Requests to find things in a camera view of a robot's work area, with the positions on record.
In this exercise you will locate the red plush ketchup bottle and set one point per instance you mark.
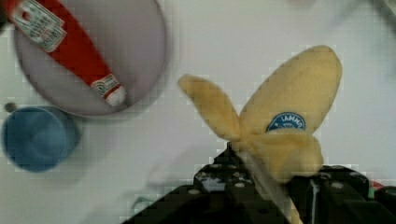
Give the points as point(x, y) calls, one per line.
point(52, 27)

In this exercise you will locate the yellow plush banana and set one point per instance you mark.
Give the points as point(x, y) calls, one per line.
point(277, 124)

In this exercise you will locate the blue bowl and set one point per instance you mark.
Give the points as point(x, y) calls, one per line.
point(38, 138)

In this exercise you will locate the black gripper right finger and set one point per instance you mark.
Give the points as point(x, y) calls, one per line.
point(340, 195)

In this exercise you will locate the red strawberry toy near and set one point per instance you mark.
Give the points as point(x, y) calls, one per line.
point(375, 185)

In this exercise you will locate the grey round plate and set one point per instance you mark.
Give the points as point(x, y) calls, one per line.
point(130, 35)

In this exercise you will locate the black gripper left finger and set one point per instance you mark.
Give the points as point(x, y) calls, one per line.
point(222, 192)

